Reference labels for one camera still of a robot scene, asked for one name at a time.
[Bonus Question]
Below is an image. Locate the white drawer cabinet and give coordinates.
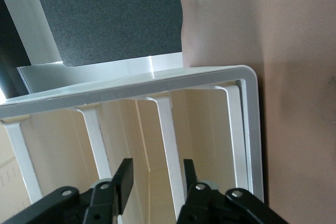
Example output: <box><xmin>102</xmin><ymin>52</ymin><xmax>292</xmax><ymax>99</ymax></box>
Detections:
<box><xmin>0</xmin><ymin>64</ymin><xmax>265</xmax><ymax>208</ymax></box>

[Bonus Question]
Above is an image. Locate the dark grey textured panel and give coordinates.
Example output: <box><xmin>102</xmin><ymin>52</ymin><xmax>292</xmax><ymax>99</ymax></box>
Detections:
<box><xmin>0</xmin><ymin>0</ymin><xmax>184</xmax><ymax>96</ymax></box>

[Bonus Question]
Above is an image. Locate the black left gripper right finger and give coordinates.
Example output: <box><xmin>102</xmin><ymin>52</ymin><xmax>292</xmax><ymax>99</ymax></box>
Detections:
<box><xmin>178</xmin><ymin>158</ymin><xmax>289</xmax><ymax>224</ymax></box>

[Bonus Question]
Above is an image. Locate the brown table cover mat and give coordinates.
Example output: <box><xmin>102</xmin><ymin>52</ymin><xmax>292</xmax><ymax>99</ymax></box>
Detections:
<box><xmin>180</xmin><ymin>0</ymin><xmax>336</xmax><ymax>224</ymax></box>

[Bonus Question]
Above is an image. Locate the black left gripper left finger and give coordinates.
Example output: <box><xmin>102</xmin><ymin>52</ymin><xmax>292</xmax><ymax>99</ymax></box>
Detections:
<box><xmin>5</xmin><ymin>157</ymin><xmax>134</xmax><ymax>224</ymax></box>

